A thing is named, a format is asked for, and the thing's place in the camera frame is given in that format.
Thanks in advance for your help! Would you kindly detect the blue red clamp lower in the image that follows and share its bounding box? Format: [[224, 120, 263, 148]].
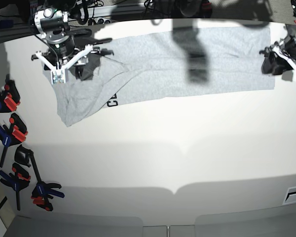
[[0, 162, 31, 211]]

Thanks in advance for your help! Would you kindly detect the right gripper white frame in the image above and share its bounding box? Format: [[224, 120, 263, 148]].
[[31, 43, 114, 86]]

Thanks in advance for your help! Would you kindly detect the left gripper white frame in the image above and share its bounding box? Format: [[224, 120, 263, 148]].
[[259, 43, 296, 82]]

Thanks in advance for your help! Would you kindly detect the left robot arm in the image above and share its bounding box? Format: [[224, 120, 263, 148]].
[[259, 0, 296, 82]]

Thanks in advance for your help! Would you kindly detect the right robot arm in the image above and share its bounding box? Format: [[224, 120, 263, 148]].
[[29, 0, 113, 84]]

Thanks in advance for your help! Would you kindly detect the black bar clamp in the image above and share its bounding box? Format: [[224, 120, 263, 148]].
[[14, 145, 42, 182]]

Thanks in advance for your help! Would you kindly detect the blue red clamp bottom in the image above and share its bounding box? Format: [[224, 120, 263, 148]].
[[31, 181, 65, 212]]

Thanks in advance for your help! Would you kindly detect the grey T-shirt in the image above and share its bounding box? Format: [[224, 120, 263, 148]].
[[53, 27, 275, 126]]

